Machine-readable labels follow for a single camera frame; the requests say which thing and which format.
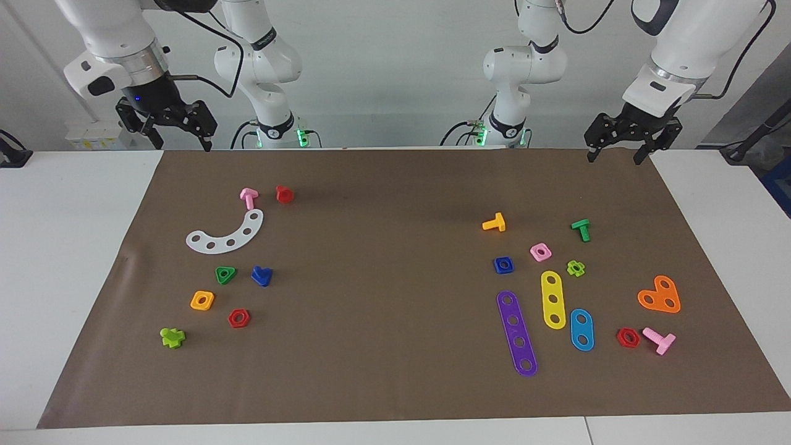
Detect black left base cable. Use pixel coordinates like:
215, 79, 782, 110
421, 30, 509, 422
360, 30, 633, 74
439, 121, 489, 147

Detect white background box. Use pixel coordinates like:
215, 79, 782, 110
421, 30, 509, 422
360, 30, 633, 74
65, 121, 133, 151

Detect brown table mat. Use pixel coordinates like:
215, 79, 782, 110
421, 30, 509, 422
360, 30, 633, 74
37, 148, 791, 429

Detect yellow three-hole strip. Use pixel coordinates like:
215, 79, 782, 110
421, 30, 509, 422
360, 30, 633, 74
541, 271, 567, 330

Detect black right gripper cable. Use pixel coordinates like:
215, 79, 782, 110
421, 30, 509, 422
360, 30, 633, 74
164, 0, 245, 100

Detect white curved five-hole strip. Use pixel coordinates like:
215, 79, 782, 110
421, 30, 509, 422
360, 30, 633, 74
185, 208, 264, 255

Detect black table clamp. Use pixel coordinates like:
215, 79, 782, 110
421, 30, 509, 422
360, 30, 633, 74
0, 129, 33, 169

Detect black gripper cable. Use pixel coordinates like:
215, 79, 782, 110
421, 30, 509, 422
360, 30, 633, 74
556, 0, 778, 100
164, 0, 245, 100

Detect black right base cable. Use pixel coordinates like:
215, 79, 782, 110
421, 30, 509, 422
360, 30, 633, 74
231, 119, 260, 150

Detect black base cable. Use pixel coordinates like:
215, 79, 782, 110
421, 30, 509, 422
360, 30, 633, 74
231, 119, 260, 150
439, 121, 489, 147

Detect black stand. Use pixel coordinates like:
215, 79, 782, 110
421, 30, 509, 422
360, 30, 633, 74
720, 99, 791, 164

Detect blue two-hole strip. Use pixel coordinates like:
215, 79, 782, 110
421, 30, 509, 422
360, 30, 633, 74
570, 308, 595, 352

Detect blue background object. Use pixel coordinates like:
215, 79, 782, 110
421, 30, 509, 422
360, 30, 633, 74
761, 158, 791, 218

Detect purple four-hole strip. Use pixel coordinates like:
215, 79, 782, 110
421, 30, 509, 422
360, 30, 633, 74
496, 290, 538, 377

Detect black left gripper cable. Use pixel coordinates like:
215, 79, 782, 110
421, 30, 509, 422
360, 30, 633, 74
556, 0, 778, 100

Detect orange heart three-hole plate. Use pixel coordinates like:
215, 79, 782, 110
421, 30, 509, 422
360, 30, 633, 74
637, 275, 681, 314

